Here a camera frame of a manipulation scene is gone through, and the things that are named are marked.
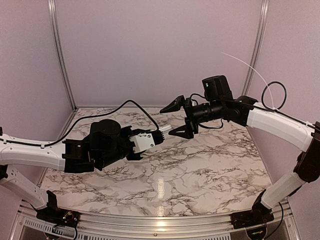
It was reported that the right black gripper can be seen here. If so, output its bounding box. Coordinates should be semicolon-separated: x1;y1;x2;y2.
160;95;224;139

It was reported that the white remote control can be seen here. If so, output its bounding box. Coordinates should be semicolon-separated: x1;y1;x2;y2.
159;125;173;134

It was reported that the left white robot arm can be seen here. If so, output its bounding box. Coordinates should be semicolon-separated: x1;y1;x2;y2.
0;119;172;223

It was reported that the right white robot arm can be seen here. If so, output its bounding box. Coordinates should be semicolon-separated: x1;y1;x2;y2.
160;75;320;224

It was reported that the white zip tie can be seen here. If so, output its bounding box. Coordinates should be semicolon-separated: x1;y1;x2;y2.
221;51;277;110

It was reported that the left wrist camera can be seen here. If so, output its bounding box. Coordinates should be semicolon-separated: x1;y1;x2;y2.
129;133;155;153

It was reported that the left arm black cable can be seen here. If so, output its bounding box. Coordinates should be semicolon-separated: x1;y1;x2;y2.
0;99;163;148

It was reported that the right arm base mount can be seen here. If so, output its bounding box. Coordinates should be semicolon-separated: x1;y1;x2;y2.
230;201;275;229

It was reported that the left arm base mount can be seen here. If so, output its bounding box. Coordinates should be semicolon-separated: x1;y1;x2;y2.
36;190;80;228

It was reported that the right aluminium frame post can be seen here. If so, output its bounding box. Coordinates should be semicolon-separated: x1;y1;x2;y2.
241;0;270;95

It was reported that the aluminium frame post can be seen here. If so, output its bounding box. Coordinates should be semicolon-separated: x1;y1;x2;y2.
241;0;270;95
47;0;77;112

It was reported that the left aluminium frame post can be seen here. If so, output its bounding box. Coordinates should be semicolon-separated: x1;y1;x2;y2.
47;0;77;112

